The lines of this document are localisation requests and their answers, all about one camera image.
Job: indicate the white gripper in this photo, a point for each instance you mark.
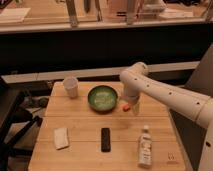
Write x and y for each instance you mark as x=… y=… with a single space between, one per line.
x=135 y=108

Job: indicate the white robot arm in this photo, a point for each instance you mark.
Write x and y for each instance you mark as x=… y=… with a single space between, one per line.
x=195 y=106

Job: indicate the orange carrot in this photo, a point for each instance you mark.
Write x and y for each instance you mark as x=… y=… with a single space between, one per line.
x=126 y=107

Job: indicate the green bowl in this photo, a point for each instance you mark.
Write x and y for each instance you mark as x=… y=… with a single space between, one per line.
x=102 y=98

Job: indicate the white plastic bottle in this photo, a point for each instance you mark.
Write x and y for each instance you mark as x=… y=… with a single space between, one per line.
x=144 y=148

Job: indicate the black remote control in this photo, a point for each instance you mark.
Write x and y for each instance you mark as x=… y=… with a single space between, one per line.
x=105 y=140

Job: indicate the white paper cup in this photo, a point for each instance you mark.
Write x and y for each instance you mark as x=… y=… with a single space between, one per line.
x=71 y=86

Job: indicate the black chair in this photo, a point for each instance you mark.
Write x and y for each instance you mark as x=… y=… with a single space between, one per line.
x=11 y=112

